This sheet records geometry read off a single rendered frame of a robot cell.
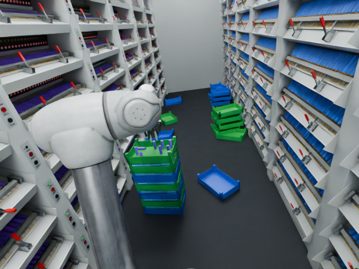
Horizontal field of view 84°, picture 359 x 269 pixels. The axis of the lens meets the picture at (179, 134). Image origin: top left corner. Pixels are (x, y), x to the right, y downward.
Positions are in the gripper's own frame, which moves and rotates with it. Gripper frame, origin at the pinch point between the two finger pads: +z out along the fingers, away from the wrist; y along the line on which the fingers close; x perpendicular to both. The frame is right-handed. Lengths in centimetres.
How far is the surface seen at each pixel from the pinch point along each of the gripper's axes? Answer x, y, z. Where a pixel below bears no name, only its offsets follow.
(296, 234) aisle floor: -85, 61, 26
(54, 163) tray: -14, -52, -22
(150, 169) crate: -17.1, -8.7, 10.3
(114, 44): 108, 0, -12
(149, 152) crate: -4.4, -5.3, 10.0
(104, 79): 61, -18, -10
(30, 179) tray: -24, -58, -30
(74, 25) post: 60, -25, -52
